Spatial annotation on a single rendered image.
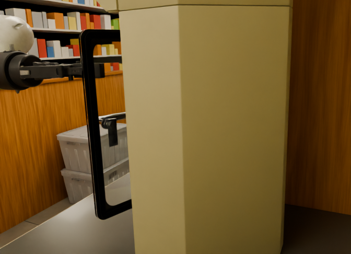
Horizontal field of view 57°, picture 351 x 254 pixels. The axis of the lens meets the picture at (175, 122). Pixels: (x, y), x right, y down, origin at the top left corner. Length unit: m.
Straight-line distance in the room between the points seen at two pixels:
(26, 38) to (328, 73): 0.77
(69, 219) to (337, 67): 0.74
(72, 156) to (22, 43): 2.11
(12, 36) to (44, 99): 2.10
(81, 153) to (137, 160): 2.33
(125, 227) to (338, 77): 0.60
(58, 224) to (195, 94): 0.51
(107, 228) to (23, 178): 2.21
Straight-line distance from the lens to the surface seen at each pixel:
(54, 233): 0.84
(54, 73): 0.72
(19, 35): 0.98
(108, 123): 0.67
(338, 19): 0.83
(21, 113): 2.90
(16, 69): 0.81
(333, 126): 0.85
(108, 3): 0.59
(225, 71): 0.55
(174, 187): 0.57
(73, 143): 2.92
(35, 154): 3.03
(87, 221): 0.87
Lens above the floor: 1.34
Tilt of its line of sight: 12 degrees down
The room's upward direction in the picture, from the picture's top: 2 degrees counter-clockwise
